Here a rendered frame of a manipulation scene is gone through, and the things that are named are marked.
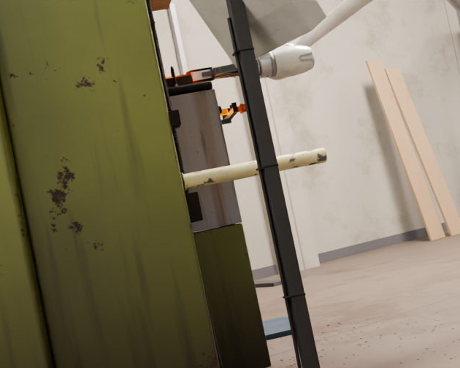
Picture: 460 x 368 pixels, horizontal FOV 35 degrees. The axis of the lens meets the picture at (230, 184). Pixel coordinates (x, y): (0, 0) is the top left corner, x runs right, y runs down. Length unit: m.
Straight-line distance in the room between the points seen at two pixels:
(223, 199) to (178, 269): 0.40
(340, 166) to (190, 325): 4.41
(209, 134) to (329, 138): 4.00
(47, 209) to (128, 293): 0.32
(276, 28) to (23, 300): 0.97
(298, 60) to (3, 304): 1.31
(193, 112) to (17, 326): 0.89
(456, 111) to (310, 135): 1.78
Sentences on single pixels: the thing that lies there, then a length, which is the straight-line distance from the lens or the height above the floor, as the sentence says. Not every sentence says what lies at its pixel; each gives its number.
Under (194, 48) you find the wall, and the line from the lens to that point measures 5.86.
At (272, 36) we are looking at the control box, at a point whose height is 0.95.
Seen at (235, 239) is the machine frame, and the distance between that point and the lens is 2.38.
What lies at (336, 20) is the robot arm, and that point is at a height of 1.12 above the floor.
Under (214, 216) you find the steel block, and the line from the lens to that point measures 2.37.
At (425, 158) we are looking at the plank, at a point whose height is 0.67.
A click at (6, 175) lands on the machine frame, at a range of 1.98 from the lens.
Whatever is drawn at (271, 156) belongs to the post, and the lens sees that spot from 1.97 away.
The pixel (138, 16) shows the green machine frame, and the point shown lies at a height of 1.10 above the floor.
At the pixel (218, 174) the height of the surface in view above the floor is 0.62.
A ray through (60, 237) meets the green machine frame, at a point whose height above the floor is 0.53.
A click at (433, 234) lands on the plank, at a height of 0.04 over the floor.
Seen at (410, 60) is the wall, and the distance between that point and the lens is 7.18.
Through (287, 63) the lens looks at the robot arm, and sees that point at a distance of 2.62.
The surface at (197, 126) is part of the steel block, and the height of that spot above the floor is 0.80.
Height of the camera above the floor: 0.48
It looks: 3 degrees up
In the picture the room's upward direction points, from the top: 12 degrees counter-clockwise
